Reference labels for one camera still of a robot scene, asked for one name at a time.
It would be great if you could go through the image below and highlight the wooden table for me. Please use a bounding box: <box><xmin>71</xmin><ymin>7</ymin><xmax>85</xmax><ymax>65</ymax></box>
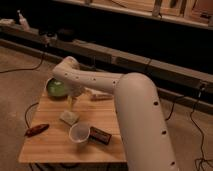
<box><xmin>19</xmin><ymin>92</ymin><xmax>126</xmax><ymax>163</ymax></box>

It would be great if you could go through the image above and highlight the white rectangular box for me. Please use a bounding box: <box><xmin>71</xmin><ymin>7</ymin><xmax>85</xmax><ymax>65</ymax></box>
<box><xmin>90</xmin><ymin>94</ymin><xmax>113</xmax><ymax>101</ymax></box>

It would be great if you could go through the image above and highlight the green bowl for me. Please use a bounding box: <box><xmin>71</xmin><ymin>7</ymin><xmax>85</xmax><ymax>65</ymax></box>
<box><xmin>46</xmin><ymin>78</ymin><xmax>68</xmax><ymax>99</ymax></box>

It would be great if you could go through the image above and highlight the black device on ledge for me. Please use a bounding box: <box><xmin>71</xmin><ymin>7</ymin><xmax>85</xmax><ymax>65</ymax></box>
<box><xmin>57</xmin><ymin>29</ymin><xmax>75</xmax><ymax>42</ymax></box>

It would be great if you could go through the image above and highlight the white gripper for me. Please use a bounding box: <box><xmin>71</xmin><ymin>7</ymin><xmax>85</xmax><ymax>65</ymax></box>
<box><xmin>67</xmin><ymin>84</ymin><xmax>85</xmax><ymax>110</ymax></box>

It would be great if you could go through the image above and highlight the black cable on floor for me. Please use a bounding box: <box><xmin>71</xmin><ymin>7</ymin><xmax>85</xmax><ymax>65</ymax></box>
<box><xmin>0</xmin><ymin>44</ymin><xmax>47</xmax><ymax>76</ymax></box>

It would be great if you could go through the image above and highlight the black cable right side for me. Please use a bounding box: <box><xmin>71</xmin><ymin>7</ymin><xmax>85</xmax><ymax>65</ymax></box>
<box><xmin>189</xmin><ymin>83</ymin><xmax>213</xmax><ymax>171</ymax></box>

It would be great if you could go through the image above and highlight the clear plastic cup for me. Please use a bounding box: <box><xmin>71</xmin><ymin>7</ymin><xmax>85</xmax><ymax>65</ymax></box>
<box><xmin>69</xmin><ymin>122</ymin><xmax>90</xmax><ymax>144</ymax></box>

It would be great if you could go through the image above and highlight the white sponge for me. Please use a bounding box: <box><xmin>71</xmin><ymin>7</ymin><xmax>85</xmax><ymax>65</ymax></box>
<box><xmin>60</xmin><ymin>111</ymin><xmax>79</xmax><ymax>126</ymax></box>

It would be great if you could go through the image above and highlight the white spray bottle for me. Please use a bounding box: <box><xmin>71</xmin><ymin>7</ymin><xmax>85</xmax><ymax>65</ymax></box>
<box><xmin>17</xmin><ymin>10</ymin><xmax>30</xmax><ymax>31</ymax></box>

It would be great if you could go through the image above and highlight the dark snack bar package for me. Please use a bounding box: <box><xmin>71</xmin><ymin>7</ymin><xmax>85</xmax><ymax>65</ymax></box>
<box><xmin>90</xmin><ymin>127</ymin><xmax>112</xmax><ymax>145</ymax></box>

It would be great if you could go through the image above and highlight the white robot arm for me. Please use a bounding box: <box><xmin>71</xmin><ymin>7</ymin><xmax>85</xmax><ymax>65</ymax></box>
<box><xmin>53</xmin><ymin>56</ymin><xmax>179</xmax><ymax>171</ymax></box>

